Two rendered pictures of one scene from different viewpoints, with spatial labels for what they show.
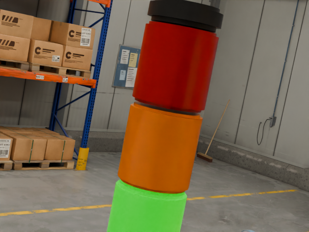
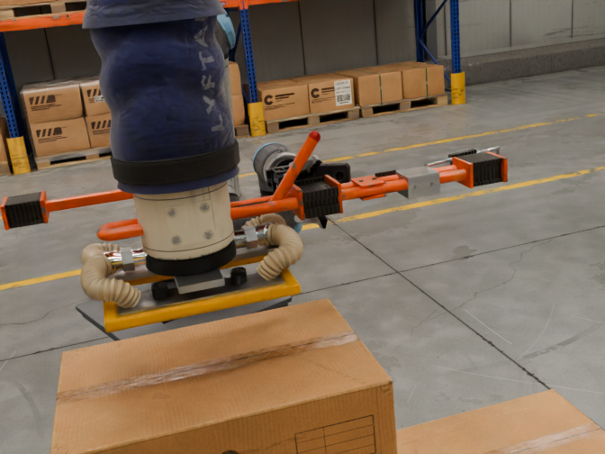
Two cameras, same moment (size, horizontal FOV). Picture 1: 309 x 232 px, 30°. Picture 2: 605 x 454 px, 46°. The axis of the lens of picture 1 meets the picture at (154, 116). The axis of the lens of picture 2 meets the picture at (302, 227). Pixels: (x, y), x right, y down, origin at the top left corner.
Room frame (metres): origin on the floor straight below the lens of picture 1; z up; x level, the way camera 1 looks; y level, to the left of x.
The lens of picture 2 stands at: (0.85, -1.68, 1.63)
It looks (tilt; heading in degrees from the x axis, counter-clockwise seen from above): 18 degrees down; 30
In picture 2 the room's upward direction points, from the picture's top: 6 degrees counter-clockwise
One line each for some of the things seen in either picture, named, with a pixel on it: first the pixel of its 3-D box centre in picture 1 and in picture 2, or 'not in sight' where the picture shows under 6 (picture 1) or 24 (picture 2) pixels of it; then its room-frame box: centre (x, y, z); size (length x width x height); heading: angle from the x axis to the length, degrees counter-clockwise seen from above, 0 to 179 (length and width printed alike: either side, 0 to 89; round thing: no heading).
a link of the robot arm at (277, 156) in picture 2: not in sight; (284, 170); (2.17, -0.88, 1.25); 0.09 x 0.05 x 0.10; 134
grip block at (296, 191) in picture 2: not in sight; (314, 196); (2.01, -1.04, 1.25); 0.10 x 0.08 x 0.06; 44
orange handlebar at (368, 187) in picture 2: not in sight; (273, 186); (2.06, -0.91, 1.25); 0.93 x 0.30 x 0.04; 134
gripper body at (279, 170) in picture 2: not in sight; (292, 180); (2.11, -0.93, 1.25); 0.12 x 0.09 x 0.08; 44
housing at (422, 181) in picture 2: not in sight; (417, 182); (2.16, -1.19, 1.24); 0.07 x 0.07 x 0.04; 44
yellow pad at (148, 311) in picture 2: not in sight; (201, 289); (1.76, -0.92, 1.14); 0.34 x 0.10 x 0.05; 134
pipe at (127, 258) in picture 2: not in sight; (190, 251); (1.83, -0.86, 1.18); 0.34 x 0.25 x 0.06; 134
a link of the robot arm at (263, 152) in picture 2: not in sight; (275, 165); (2.23, -0.82, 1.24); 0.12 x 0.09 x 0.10; 44
